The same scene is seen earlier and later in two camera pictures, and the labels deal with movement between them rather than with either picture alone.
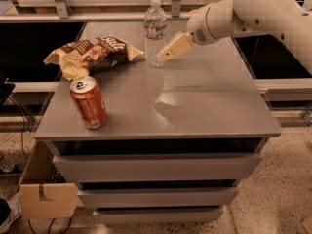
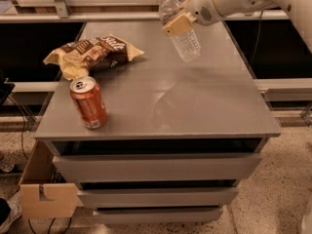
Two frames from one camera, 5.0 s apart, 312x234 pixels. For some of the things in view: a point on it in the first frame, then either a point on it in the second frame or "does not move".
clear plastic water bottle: (155, 34) → (185, 41)
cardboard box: (40, 197) does not move
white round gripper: (197, 27) → (201, 4)
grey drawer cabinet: (149, 144) does not move
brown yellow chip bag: (77, 58) does not move
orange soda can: (89, 100) does not move
